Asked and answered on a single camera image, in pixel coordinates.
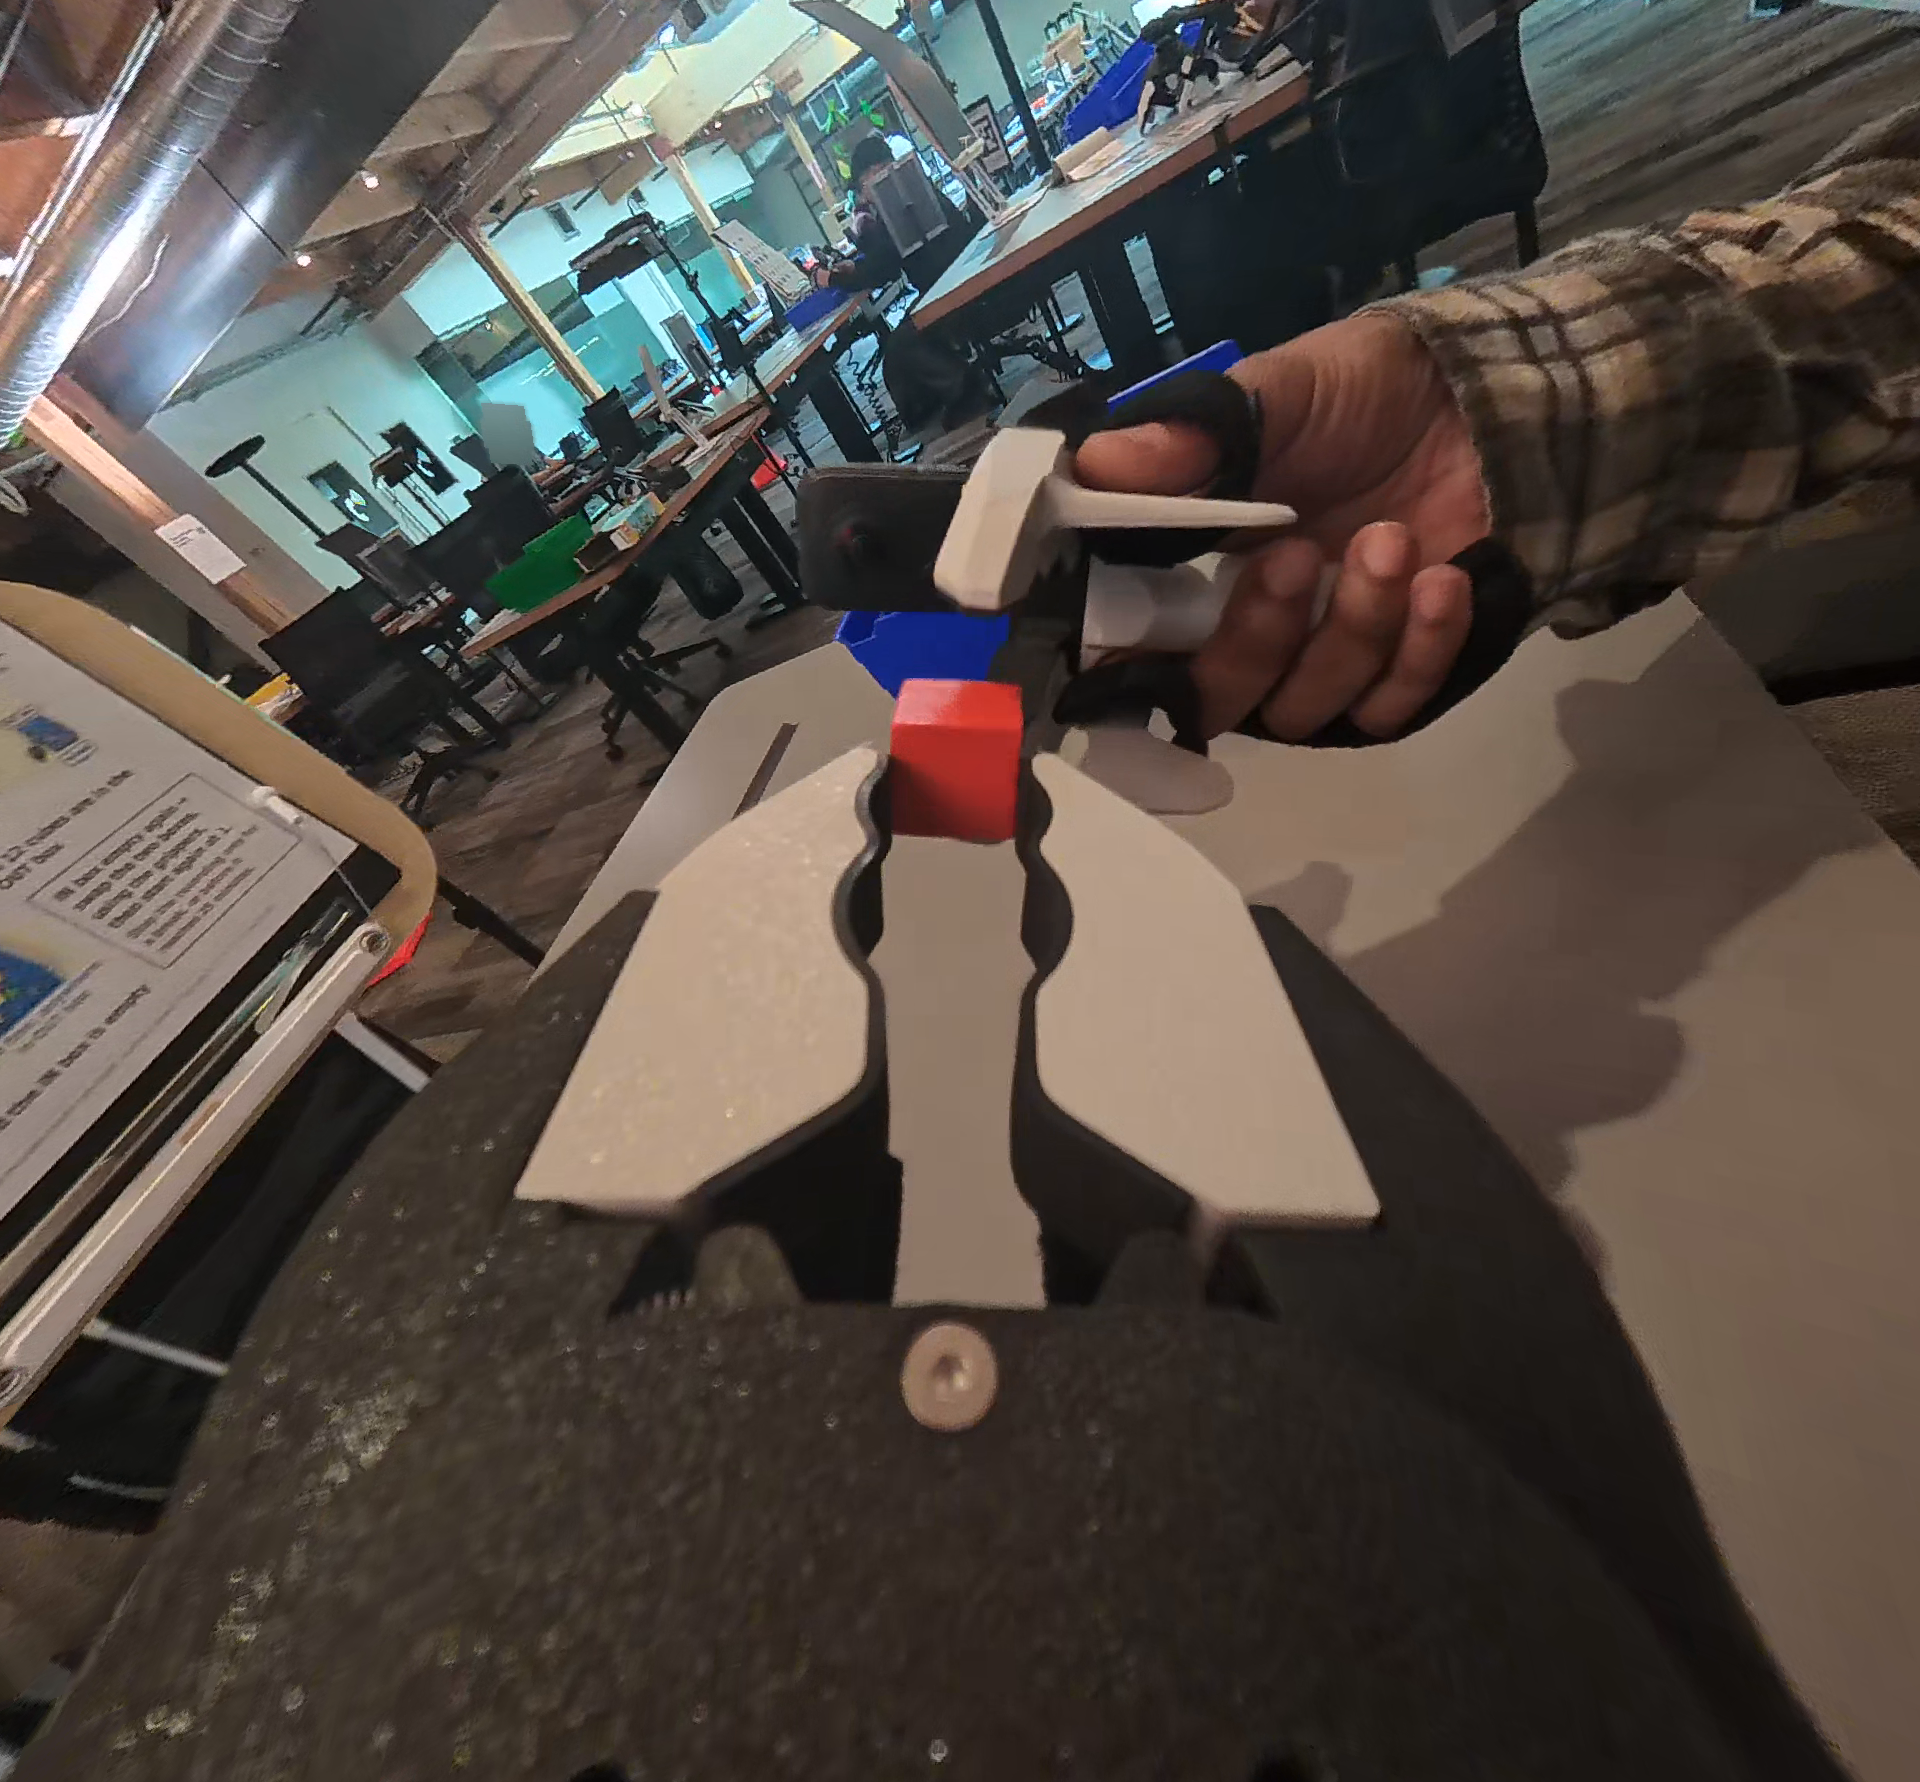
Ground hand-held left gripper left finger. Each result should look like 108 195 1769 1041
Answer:
515 745 901 1226

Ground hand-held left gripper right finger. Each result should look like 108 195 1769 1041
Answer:
1014 752 1380 1232

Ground blue plastic bin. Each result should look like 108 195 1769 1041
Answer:
834 341 1247 690

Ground red wooden cube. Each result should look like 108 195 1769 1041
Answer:
891 678 1023 844

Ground person's right forearm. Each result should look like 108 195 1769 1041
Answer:
1401 109 1920 634

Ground person's right hand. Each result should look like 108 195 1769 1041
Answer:
1076 311 1497 749

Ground long wooden workbench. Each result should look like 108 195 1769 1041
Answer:
905 55 1548 381
463 288 870 763

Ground green storage bin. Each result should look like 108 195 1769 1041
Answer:
483 521 596 611

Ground black studio light stand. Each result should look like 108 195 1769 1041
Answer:
570 215 707 359

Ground black office chair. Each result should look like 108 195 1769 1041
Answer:
263 597 503 823

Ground instruction sign on white stand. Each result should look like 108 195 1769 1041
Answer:
0 579 440 1431

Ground black floor lamp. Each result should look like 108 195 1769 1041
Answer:
203 434 325 567

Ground black ceiling duct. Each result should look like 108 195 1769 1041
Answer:
74 0 616 434

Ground silver spiral ventilation duct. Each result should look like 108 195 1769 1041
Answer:
0 0 413 425

